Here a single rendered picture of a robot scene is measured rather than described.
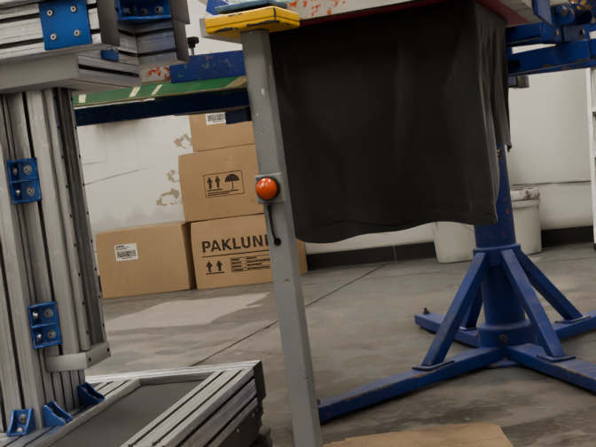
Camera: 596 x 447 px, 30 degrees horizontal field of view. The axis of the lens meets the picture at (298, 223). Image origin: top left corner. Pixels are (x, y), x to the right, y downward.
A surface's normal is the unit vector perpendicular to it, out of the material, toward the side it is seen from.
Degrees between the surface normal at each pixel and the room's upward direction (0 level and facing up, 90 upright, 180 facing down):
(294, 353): 90
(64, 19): 90
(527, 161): 90
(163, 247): 89
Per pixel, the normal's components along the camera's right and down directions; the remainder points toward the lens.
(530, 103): -0.31, 0.09
